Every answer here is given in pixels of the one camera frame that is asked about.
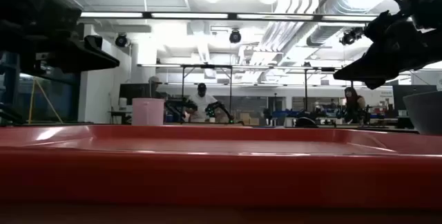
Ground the pink mug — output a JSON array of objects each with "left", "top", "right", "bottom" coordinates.
[{"left": 131, "top": 97, "right": 165, "bottom": 126}]

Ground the dark glass window partition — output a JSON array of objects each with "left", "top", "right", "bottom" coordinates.
[{"left": 0, "top": 51, "right": 82, "bottom": 125}]

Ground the silver ceiling air duct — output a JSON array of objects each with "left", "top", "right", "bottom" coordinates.
[{"left": 305, "top": 0, "right": 401, "bottom": 47}]

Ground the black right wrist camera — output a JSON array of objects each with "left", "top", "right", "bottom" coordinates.
[{"left": 364, "top": 9, "right": 403, "bottom": 44}]

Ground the black ceiling lamp cluster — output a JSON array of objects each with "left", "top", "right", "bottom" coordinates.
[{"left": 339, "top": 26, "right": 364, "bottom": 46}]

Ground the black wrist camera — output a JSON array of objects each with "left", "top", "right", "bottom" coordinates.
[
  {"left": 364, "top": 9, "right": 403, "bottom": 44},
  {"left": 84, "top": 35, "right": 104, "bottom": 50}
]

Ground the red plastic tray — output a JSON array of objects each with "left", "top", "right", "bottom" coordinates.
[{"left": 0, "top": 124, "right": 442, "bottom": 211}]

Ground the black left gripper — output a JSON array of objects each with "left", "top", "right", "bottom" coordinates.
[{"left": 0, "top": 34, "right": 120, "bottom": 75}]

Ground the blue bowl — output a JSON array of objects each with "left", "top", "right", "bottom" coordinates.
[{"left": 403, "top": 91, "right": 442, "bottom": 136}]

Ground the black computer monitor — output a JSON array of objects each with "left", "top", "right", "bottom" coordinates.
[{"left": 119, "top": 83, "right": 153, "bottom": 106}]

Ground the person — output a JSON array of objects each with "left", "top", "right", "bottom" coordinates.
[
  {"left": 186, "top": 82, "right": 219, "bottom": 123},
  {"left": 148, "top": 75, "right": 167, "bottom": 100},
  {"left": 343, "top": 86, "right": 367, "bottom": 124}
]

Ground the brown cardboard box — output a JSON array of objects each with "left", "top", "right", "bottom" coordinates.
[{"left": 238, "top": 112, "right": 260, "bottom": 127}]

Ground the black metal frame stand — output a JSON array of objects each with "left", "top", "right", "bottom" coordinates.
[{"left": 181, "top": 64, "right": 234, "bottom": 124}]

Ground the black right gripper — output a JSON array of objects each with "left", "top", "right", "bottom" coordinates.
[{"left": 333, "top": 19, "right": 442, "bottom": 82}]

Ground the yellow hanging cord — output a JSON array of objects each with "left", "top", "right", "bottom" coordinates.
[
  {"left": 28, "top": 77, "right": 37, "bottom": 124},
  {"left": 33, "top": 77, "right": 64, "bottom": 124}
]

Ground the long ceiling light bar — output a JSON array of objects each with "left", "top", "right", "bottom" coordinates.
[{"left": 79, "top": 11, "right": 381, "bottom": 24}]

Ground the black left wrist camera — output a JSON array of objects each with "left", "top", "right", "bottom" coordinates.
[{"left": 84, "top": 35, "right": 104, "bottom": 50}]

